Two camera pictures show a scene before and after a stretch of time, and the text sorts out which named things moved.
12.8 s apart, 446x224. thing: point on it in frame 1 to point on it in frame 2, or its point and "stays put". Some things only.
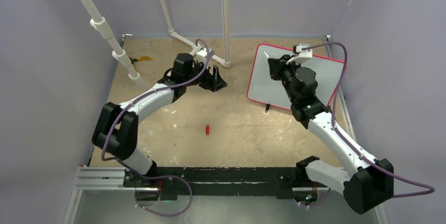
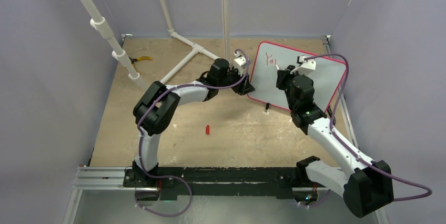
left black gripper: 213,82 to 244,88
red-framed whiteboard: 263,89 stays put
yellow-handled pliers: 142,58 stays put
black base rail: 222,181 stays put
